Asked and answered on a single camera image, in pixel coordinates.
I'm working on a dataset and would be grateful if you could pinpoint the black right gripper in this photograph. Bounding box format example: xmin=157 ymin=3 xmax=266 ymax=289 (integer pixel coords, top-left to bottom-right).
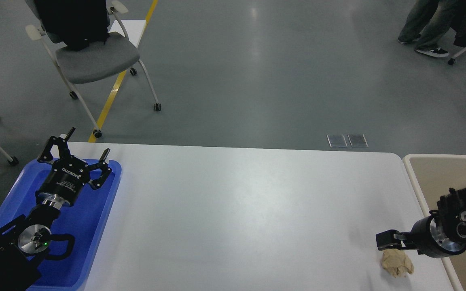
xmin=375 ymin=216 xmax=466 ymax=259

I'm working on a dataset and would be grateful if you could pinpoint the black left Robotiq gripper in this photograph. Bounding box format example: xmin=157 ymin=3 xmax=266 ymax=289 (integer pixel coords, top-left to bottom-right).
xmin=35 ymin=127 xmax=113 ymax=207

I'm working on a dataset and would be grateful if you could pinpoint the brown paper ball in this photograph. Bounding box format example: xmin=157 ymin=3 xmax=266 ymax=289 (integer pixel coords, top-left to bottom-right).
xmin=381 ymin=249 xmax=415 ymax=278

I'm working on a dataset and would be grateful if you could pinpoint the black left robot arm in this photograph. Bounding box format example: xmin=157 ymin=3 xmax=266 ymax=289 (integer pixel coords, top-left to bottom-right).
xmin=0 ymin=128 xmax=112 ymax=291

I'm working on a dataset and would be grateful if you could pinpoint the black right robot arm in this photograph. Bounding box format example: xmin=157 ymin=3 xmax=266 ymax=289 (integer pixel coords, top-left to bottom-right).
xmin=376 ymin=188 xmax=466 ymax=258

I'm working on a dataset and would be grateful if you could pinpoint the blue plastic tray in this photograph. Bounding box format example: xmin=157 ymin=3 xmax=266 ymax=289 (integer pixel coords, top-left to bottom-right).
xmin=0 ymin=160 xmax=122 ymax=291

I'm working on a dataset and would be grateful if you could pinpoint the beige plastic bin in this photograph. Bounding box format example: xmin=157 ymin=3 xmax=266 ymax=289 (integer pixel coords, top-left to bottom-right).
xmin=403 ymin=154 xmax=466 ymax=291

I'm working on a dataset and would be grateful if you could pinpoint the grey office chair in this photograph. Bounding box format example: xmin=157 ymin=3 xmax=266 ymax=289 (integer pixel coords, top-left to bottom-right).
xmin=25 ymin=0 xmax=162 ymax=138

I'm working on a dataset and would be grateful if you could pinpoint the right metal floor plate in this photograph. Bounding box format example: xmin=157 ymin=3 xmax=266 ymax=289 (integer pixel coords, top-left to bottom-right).
xmin=347 ymin=134 xmax=368 ymax=148

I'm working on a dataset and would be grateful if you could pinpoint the metal floor plate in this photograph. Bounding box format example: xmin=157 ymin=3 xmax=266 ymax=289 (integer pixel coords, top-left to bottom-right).
xmin=347 ymin=134 xmax=368 ymax=148
xmin=326 ymin=134 xmax=348 ymax=148

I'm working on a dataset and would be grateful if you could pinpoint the left metal floor plate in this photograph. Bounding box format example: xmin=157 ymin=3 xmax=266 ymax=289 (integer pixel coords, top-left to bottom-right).
xmin=326 ymin=134 xmax=348 ymax=148

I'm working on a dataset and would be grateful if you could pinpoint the black jacket on chair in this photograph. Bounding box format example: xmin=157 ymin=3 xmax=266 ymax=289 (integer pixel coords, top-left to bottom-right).
xmin=33 ymin=0 xmax=110 ymax=51

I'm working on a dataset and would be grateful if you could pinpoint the white board on floor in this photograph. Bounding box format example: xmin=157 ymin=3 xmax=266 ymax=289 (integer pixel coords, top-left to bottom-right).
xmin=109 ymin=19 xmax=147 ymax=48

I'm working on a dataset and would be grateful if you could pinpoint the person in grey trousers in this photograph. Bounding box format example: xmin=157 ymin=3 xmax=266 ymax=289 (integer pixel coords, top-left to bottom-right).
xmin=397 ymin=0 xmax=459 ymax=58

